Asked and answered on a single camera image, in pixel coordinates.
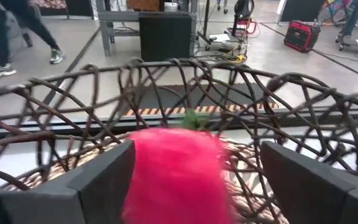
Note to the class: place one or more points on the black box under workbench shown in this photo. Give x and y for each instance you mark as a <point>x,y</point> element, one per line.
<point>165,37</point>

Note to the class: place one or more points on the white plastic bucket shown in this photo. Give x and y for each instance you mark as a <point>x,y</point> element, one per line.
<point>171,7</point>

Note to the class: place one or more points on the wheeled office chair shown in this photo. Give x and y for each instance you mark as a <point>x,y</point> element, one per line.
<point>351,18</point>

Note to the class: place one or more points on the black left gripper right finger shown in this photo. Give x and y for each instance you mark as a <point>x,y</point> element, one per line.
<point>315,193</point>

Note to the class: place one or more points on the red toy bell pepper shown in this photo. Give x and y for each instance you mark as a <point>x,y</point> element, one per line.
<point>179,174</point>

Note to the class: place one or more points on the red and black generator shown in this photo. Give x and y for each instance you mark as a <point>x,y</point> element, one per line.
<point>301,35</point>

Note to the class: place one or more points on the brown wicker box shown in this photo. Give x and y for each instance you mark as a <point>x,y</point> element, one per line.
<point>143,4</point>

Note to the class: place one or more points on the colourful umbrella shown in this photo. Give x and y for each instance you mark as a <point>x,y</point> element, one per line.
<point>334,9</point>

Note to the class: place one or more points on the black hazard-striped floor mat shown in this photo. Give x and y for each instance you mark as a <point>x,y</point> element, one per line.
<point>172,96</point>

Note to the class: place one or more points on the grey metal workbench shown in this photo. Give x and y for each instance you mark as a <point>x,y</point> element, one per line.
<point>117,16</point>

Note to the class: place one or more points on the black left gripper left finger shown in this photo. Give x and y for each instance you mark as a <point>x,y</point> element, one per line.
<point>73,202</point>

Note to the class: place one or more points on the person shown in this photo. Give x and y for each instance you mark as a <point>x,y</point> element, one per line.
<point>0,40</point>

